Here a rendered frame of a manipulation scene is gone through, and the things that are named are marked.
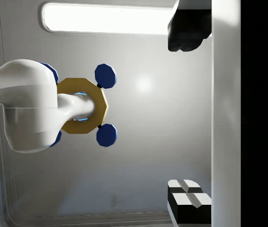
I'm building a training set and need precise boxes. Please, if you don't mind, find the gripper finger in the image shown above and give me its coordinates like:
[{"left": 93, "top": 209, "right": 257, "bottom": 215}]
[
  {"left": 167, "top": 179, "right": 212, "bottom": 227},
  {"left": 167, "top": 0, "right": 212, "bottom": 52}
]

